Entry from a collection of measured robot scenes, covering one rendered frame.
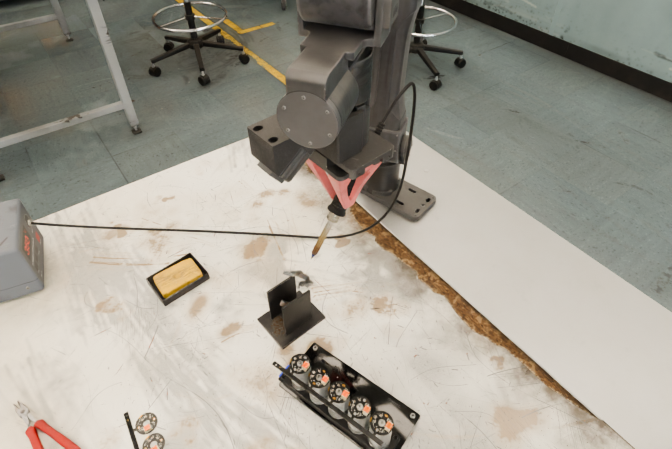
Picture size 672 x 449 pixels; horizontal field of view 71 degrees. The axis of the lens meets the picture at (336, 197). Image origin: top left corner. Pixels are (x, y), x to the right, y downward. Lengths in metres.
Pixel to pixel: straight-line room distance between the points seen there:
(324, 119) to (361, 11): 0.10
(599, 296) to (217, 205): 0.63
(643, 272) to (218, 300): 1.60
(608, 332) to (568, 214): 1.35
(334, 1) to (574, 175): 1.96
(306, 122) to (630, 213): 1.91
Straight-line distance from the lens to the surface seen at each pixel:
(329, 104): 0.39
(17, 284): 0.81
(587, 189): 2.25
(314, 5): 0.44
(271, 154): 0.44
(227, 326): 0.69
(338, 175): 0.51
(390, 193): 0.84
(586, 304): 0.78
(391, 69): 0.70
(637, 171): 2.47
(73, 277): 0.83
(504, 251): 0.80
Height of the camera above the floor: 1.32
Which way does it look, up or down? 43 degrees down
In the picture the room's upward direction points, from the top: straight up
